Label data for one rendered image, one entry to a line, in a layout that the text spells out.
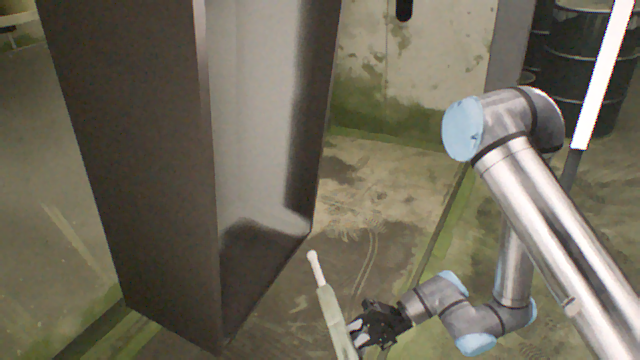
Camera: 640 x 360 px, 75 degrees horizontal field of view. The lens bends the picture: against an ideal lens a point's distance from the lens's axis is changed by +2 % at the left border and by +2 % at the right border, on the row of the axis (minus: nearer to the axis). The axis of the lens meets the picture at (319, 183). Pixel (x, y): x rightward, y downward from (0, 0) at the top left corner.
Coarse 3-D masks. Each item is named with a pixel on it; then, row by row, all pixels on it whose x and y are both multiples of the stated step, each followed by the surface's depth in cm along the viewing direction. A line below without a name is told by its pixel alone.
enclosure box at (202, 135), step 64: (64, 0) 69; (128, 0) 63; (192, 0) 58; (256, 0) 120; (320, 0) 112; (64, 64) 78; (128, 64) 71; (192, 64) 64; (256, 64) 132; (320, 64) 122; (128, 128) 80; (192, 128) 72; (256, 128) 146; (320, 128) 134; (128, 192) 92; (192, 192) 82; (256, 192) 165; (128, 256) 109; (192, 256) 95; (256, 256) 149; (192, 320) 113
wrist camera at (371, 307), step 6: (366, 300) 110; (372, 300) 111; (366, 306) 109; (372, 306) 109; (378, 306) 111; (384, 306) 113; (390, 306) 115; (366, 312) 109; (372, 312) 109; (378, 312) 109; (384, 312) 110; (390, 312) 112; (396, 312) 114; (384, 318) 111; (390, 318) 112; (396, 318) 112
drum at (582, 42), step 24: (552, 24) 282; (576, 24) 262; (600, 24) 253; (552, 48) 283; (576, 48) 267; (624, 48) 258; (552, 72) 286; (576, 72) 273; (624, 72) 268; (552, 96) 290; (576, 96) 280; (624, 96) 282; (576, 120) 287; (600, 120) 285
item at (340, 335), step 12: (312, 252) 142; (312, 264) 138; (324, 288) 126; (324, 300) 123; (336, 300) 124; (324, 312) 119; (336, 312) 117; (336, 324) 114; (336, 336) 111; (348, 336) 110; (336, 348) 108; (348, 348) 107
